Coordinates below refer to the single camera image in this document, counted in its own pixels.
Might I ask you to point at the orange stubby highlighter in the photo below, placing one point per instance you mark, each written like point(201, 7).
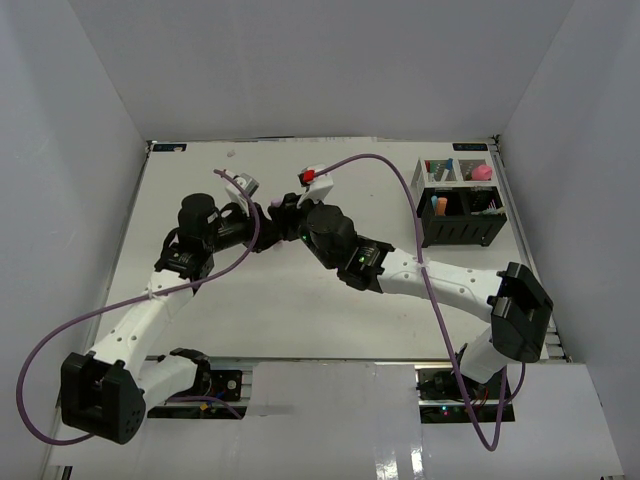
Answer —
point(441, 204)

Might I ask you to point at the left blue table label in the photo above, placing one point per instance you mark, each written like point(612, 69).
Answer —
point(169, 147)

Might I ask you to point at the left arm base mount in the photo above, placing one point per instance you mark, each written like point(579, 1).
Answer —
point(216, 395)

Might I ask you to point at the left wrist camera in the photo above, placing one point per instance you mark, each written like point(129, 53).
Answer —
point(240, 186)

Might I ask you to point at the blue table label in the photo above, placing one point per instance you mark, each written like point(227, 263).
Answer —
point(169, 147)
point(468, 147)

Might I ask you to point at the white mesh organizer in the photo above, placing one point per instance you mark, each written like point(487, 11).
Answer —
point(460, 176)

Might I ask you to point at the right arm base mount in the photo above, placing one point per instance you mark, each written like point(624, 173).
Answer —
point(441, 401)

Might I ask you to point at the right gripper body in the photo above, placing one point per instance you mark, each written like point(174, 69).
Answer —
point(292, 224)

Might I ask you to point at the black mesh organizer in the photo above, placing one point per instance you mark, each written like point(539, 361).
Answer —
point(463, 224)

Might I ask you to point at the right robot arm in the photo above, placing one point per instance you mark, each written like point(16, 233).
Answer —
point(512, 302)

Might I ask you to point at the right blue table label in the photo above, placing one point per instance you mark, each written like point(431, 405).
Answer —
point(468, 147)

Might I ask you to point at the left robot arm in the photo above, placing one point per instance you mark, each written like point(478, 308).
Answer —
point(108, 391)

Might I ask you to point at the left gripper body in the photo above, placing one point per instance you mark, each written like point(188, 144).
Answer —
point(251, 229)

